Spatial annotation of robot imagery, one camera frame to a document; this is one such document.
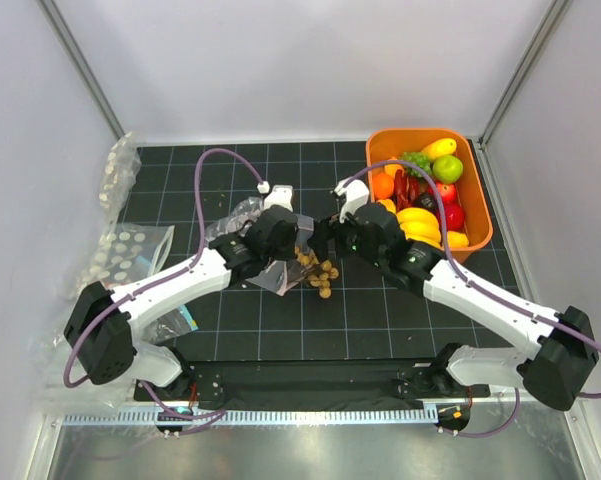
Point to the red apple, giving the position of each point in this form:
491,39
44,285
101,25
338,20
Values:
454,216

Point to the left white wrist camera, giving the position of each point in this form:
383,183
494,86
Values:
280,195

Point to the black grid mat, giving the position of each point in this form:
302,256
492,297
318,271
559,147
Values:
363,318

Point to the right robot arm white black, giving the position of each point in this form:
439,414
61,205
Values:
550,354

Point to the red chili peppers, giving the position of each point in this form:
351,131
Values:
406,190

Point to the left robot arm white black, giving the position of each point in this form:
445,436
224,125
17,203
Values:
105,328

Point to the yellow bell pepper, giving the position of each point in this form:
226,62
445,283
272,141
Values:
388,204

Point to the green apple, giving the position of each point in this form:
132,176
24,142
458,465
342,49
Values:
448,169

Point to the orange fruit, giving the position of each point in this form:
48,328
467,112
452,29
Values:
383,186

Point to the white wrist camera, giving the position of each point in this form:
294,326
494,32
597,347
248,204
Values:
280,195
353,194

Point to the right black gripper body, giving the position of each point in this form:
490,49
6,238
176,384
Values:
353,244

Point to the white dotted bag with items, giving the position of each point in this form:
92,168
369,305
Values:
126,253

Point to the dark purple fruit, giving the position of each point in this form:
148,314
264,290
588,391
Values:
426,201

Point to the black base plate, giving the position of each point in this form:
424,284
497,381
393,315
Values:
313,384

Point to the orange plastic basket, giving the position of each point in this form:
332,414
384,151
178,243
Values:
392,142

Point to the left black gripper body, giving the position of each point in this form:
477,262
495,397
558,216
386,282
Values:
284,252

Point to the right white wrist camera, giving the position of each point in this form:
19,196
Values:
353,194

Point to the yellow lemon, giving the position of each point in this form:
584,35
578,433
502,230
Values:
457,240

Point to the white slotted cable duct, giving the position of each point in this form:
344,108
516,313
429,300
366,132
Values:
145,415

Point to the brown longan cluster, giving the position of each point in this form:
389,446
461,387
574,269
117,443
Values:
315,273

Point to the green grapes bunch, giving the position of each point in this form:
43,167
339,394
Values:
419,159

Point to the yellow banana bunch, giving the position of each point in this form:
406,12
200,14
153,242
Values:
421,225

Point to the white dotted bag upright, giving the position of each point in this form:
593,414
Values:
122,166

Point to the yellow mango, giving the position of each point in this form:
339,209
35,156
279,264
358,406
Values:
439,148

